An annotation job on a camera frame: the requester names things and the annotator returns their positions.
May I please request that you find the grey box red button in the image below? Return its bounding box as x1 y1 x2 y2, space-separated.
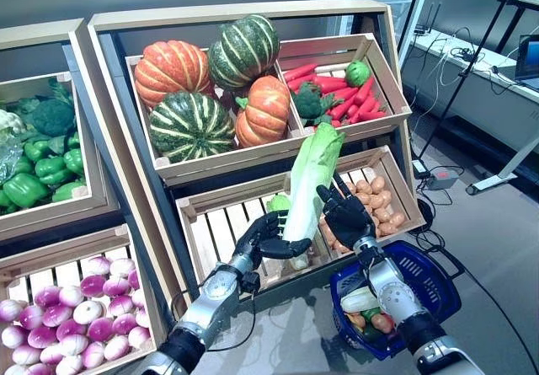
426 168 461 190

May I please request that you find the wooden pumpkin crate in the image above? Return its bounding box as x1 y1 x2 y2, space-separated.
125 50 307 187

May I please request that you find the black cable coil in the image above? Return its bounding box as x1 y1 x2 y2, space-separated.
414 197 435 233

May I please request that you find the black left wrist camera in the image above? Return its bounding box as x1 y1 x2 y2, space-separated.
240 270 263 296

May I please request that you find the black tripod stand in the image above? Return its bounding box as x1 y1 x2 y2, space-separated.
416 0 515 161

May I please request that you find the purple white turnip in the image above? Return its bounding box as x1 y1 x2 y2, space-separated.
109 258 136 279
79 274 109 298
33 285 62 308
107 293 136 318
57 285 85 308
103 276 131 298
72 300 104 325
86 256 111 276

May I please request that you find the large orange pumpkin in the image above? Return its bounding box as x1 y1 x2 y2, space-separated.
133 40 214 109

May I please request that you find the orange pumpkin with green stem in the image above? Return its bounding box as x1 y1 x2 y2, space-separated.
234 75 291 148

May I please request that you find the open laptop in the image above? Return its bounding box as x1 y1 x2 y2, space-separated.
515 33 539 93

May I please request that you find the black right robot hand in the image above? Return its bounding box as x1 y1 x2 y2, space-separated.
315 172 378 250

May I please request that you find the green striped pumpkin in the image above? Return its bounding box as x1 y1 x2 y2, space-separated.
208 14 281 94
149 91 236 164

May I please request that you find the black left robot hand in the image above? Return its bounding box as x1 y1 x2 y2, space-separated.
233 209 312 273

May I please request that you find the napa cabbage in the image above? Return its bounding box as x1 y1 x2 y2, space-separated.
339 286 380 313
265 195 311 271
281 122 347 244

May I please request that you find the white and blue box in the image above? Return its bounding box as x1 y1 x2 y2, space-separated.
402 24 539 196

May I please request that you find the orange red bell pepper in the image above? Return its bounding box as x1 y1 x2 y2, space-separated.
370 313 396 335

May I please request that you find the wooden cabbage crate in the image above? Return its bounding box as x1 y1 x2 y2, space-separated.
175 172 334 292

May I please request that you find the wooden potato crate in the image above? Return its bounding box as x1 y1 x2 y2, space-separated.
313 145 427 262

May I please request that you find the wooden turnip crate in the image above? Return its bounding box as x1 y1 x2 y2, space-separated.
0 224 170 375

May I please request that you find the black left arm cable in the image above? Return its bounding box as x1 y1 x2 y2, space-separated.
169 288 259 353

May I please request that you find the wooden carrot crate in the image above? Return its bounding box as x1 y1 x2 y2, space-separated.
275 33 413 145

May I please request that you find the white desk cable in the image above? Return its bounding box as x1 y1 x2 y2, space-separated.
437 40 464 86

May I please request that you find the broccoli head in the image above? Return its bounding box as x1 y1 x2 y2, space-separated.
292 82 344 127
31 99 77 138

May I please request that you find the wooden display shelf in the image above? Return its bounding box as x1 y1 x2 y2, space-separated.
87 0 423 338
0 18 127 258

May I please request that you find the white cauliflower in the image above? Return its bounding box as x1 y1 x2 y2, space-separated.
0 109 27 137

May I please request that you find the wooden pepper crate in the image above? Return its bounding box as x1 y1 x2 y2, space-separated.
0 71 109 241

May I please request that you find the black router with antennas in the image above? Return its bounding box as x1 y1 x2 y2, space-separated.
414 2 443 38

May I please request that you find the long black floor cable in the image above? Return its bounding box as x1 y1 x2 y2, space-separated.
414 229 527 375

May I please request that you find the round green cabbage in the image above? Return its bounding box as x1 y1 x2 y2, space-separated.
344 60 372 88

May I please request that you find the blue plastic shopping basket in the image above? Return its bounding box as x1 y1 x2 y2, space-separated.
328 239 465 362

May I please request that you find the black power adapter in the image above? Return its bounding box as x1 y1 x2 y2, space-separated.
411 158 431 179

